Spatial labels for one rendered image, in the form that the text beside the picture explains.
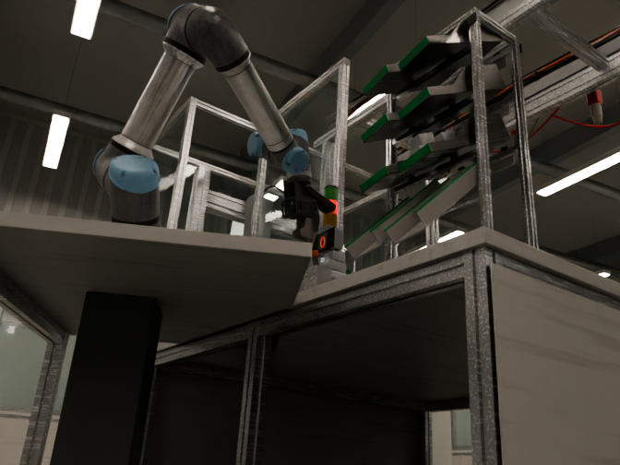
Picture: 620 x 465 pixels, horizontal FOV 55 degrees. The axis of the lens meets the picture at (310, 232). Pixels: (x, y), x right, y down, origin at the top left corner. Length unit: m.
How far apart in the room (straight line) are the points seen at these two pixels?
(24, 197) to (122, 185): 8.73
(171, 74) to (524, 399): 1.11
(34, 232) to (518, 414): 0.86
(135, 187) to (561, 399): 1.00
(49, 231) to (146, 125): 0.54
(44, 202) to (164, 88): 8.67
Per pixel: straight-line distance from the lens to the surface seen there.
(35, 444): 1.93
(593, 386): 1.19
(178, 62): 1.59
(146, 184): 1.47
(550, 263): 1.16
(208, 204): 2.85
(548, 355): 1.09
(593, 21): 8.10
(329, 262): 1.74
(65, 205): 10.22
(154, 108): 1.59
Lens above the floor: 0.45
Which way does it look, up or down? 23 degrees up
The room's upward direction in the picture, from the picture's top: 4 degrees clockwise
